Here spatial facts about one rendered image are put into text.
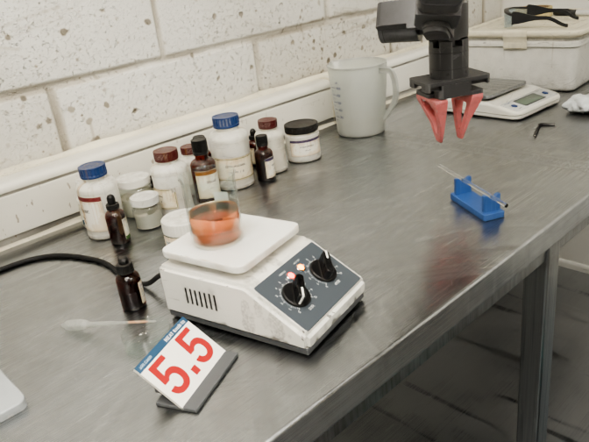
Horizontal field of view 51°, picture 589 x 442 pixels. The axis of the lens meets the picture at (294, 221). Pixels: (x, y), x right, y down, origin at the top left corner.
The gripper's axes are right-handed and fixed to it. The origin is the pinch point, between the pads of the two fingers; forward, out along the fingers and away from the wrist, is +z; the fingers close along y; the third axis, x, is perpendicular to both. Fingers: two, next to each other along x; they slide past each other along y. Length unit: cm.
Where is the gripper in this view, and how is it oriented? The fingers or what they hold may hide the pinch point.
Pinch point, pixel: (450, 134)
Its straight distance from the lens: 98.9
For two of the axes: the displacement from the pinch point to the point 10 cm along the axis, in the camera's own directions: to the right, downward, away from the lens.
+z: 1.2, 9.1, 4.0
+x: 2.5, 3.6, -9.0
